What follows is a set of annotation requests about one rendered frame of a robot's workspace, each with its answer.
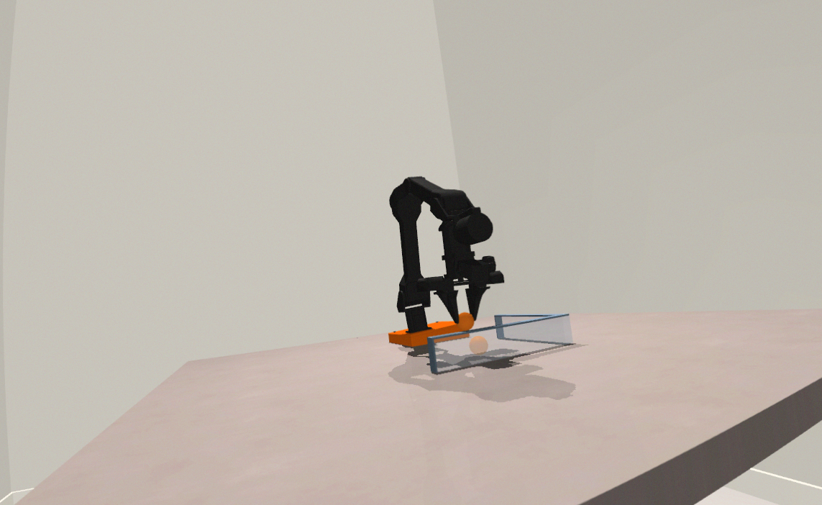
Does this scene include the low clear glass walls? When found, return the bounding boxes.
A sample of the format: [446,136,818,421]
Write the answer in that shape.
[434,316,573,373]

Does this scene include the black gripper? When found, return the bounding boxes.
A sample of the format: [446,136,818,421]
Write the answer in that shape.
[416,247,504,324]

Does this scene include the orange ball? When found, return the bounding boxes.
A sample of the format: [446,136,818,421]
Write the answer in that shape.
[457,313,475,330]

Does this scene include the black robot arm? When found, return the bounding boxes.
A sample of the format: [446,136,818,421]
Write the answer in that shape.
[389,176,496,334]

